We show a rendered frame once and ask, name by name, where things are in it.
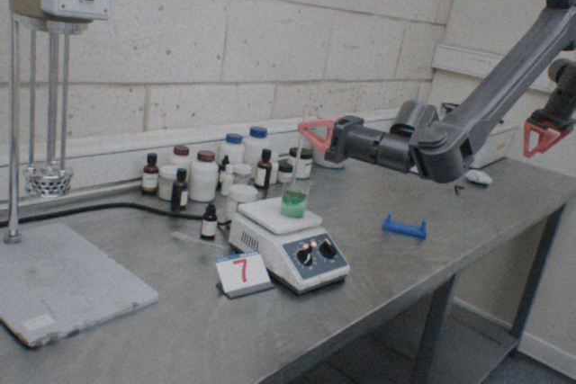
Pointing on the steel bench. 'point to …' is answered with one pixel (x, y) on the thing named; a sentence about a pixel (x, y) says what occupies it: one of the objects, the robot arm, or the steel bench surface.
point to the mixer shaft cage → (43, 185)
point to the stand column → (13, 130)
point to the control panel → (313, 256)
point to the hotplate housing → (269, 241)
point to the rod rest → (405, 227)
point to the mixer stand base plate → (62, 285)
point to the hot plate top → (265, 215)
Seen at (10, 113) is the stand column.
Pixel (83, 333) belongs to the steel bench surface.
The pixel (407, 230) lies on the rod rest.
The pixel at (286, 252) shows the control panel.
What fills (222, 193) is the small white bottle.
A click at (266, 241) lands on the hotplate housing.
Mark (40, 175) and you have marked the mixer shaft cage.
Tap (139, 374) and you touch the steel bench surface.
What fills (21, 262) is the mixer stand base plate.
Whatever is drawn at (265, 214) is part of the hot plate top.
